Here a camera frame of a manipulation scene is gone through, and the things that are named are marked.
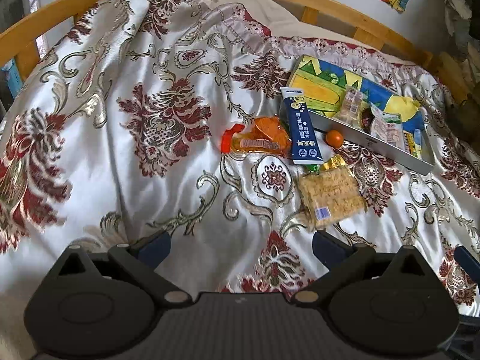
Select rice cracker packet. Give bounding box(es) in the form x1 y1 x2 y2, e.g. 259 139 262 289
298 166 367 229

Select gold snack packet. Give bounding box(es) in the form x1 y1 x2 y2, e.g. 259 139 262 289
320 154 347 172

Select blue white snack box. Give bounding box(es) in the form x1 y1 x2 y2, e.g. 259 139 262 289
281 87 323 165

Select white red snack packet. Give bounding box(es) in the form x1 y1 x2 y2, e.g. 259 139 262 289
370 104 405 151

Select orange chips packet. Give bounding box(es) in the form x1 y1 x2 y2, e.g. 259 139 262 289
220 115 291 156

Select green sausage stick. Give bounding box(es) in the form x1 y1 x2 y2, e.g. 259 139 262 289
305 164 320 173

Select brown jelly stick snack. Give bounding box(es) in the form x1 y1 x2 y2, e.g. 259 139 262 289
360 106 374 133

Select small orange tangerine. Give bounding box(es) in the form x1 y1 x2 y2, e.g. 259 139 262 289
325 130 344 149

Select small yellow snack packets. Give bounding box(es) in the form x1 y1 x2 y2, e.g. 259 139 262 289
403 129 422 159

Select floral satin bedspread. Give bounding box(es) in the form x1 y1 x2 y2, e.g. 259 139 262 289
0 0 480 318

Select clear bread packet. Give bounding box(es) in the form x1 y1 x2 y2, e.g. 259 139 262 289
333 86 364 130

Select colourful grey tray box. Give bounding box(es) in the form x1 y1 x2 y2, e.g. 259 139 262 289
283 55 434 176

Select hanging dark clothes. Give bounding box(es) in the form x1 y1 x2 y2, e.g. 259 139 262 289
444 0 479 69

